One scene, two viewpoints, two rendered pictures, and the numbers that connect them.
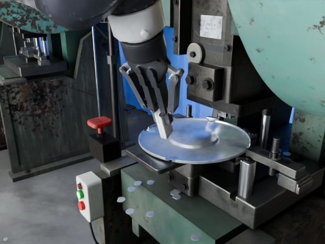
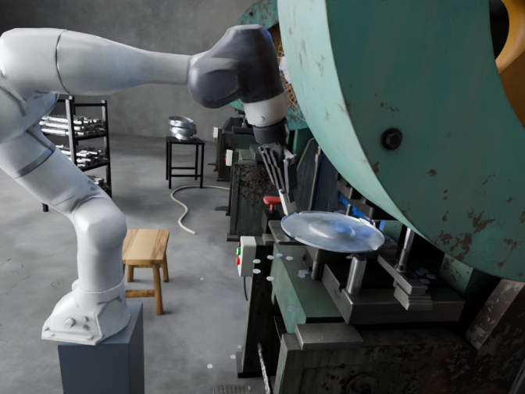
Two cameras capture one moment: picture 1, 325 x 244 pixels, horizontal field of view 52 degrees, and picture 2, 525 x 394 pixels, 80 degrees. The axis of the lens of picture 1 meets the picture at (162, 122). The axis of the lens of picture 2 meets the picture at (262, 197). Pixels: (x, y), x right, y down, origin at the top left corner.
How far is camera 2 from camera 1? 0.27 m
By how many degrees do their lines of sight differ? 26
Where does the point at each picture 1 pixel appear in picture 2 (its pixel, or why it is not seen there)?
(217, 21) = not seen: hidden behind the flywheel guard
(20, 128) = (243, 200)
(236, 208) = (341, 300)
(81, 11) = (208, 94)
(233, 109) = (367, 210)
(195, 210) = (308, 290)
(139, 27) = (258, 113)
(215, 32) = not seen: hidden behind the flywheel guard
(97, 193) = (250, 255)
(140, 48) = (261, 130)
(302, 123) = not seen: hidden behind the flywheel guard
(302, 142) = (452, 270)
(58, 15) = (194, 94)
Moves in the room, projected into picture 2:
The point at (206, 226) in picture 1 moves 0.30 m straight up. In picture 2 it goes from (307, 305) to (327, 191)
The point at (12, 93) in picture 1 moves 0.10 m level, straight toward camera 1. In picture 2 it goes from (244, 172) to (242, 175)
